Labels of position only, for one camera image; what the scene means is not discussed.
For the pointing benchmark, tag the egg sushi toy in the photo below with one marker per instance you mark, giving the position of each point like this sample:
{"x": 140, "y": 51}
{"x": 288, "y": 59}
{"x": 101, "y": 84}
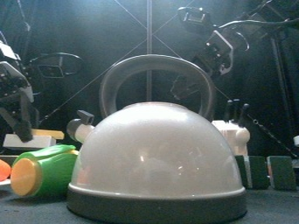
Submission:
{"x": 37, "y": 142}

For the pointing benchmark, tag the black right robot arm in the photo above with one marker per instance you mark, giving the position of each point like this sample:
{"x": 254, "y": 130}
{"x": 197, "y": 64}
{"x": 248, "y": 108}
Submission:
{"x": 269, "y": 16}

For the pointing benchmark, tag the dark stand pole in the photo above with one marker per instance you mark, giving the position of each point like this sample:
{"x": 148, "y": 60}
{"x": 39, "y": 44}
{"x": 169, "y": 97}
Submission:
{"x": 282, "y": 87}

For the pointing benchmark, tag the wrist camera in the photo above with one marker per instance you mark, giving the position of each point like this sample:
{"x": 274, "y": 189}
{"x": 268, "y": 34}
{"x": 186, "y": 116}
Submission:
{"x": 53, "y": 70}
{"x": 194, "y": 18}

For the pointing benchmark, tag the vertical metal frame pole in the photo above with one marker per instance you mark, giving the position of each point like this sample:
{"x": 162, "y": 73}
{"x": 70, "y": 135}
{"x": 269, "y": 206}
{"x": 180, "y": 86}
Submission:
{"x": 149, "y": 43}

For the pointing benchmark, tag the dark green sushi roll toy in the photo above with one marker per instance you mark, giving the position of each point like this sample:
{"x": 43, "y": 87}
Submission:
{"x": 282, "y": 172}
{"x": 256, "y": 172}

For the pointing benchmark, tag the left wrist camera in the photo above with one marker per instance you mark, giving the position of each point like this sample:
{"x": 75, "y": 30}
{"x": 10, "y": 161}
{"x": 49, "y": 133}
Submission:
{"x": 53, "y": 70}

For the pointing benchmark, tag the orange toy food piece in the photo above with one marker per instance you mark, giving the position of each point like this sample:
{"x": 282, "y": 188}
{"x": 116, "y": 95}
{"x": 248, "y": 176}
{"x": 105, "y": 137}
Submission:
{"x": 5, "y": 170}

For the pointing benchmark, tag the white plate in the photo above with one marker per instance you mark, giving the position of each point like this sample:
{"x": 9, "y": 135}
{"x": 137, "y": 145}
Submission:
{"x": 5, "y": 182}

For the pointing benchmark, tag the green toy cup orange lid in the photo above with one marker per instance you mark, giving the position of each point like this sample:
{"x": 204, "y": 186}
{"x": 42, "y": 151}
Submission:
{"x": 51, "y": 172}

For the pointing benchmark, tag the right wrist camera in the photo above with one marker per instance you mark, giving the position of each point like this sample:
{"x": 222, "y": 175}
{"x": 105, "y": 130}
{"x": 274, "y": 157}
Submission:
{"x": 194, "y": 18}

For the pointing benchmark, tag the white toy knife block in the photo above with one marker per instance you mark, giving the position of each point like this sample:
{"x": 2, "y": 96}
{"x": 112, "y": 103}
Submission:
{"x": 234, "y": 135}

